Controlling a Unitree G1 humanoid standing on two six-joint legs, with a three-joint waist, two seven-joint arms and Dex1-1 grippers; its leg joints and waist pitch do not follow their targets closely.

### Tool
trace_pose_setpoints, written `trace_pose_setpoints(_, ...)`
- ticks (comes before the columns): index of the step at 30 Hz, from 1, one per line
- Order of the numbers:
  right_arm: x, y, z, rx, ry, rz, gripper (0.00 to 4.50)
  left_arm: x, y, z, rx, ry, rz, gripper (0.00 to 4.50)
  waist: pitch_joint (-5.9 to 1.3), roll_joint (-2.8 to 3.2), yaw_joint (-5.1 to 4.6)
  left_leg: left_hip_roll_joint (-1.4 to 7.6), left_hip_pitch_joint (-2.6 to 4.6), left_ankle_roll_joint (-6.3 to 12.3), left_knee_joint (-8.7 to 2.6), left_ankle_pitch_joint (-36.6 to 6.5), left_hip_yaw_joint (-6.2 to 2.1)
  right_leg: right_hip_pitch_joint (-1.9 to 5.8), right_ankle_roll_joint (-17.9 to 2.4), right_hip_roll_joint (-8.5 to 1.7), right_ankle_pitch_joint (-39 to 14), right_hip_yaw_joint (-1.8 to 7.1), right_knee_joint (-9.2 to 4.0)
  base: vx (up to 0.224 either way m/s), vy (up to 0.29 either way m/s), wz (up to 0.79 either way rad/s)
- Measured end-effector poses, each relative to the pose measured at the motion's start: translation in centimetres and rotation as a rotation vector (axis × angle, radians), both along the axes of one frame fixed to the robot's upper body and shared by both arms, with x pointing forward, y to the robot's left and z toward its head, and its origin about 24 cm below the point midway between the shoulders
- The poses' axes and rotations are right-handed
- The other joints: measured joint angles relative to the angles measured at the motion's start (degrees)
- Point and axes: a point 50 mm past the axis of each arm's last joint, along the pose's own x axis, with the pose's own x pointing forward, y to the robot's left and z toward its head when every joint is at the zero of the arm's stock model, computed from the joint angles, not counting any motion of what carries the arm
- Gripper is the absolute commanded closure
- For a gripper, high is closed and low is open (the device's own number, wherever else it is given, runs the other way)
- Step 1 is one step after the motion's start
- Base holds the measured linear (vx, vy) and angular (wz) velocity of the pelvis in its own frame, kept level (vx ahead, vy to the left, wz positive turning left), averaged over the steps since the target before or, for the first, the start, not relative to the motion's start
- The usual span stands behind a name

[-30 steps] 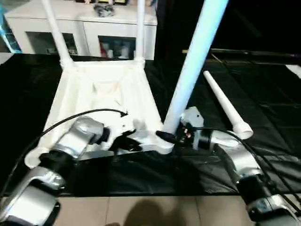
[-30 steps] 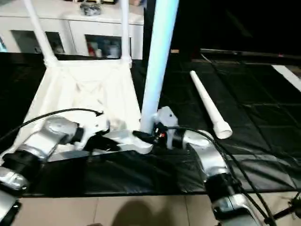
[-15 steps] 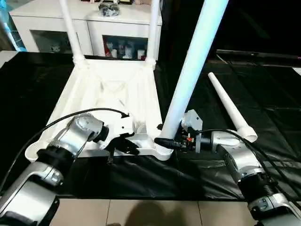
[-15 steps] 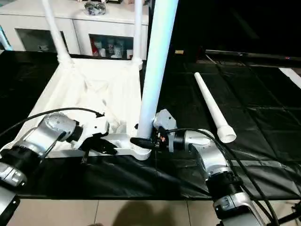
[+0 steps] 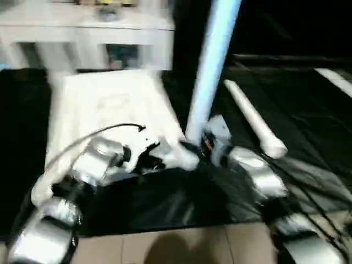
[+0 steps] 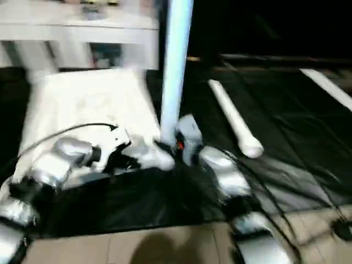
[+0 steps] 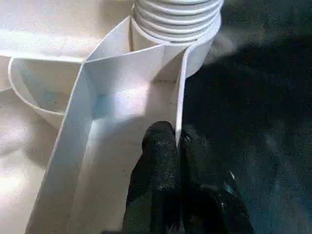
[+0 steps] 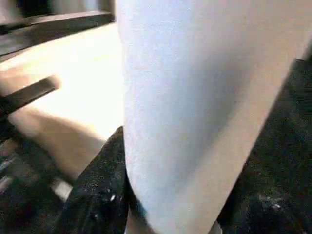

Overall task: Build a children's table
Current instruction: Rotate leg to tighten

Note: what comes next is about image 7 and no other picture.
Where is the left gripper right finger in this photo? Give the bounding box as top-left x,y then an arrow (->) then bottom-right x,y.
175,124 -> 254,234

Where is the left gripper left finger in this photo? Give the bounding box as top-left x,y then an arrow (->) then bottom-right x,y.
123,121 -> 183,234

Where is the white plastic table top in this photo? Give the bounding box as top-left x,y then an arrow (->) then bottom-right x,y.
0,0 -> 223,234

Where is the white plastic table leg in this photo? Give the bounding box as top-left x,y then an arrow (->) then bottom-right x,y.
133,0 -> 224,46

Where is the black work mat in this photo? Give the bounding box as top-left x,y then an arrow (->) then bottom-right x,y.
184,0 -> 312,234

